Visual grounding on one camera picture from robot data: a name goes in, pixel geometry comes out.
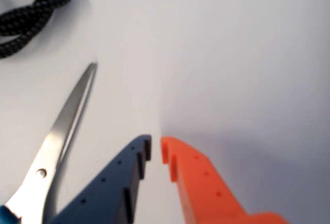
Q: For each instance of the blue-grey gripper finger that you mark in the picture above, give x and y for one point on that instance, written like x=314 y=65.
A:
x=108 y=190

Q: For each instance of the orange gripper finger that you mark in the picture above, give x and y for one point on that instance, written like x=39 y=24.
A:
x=201 y=188

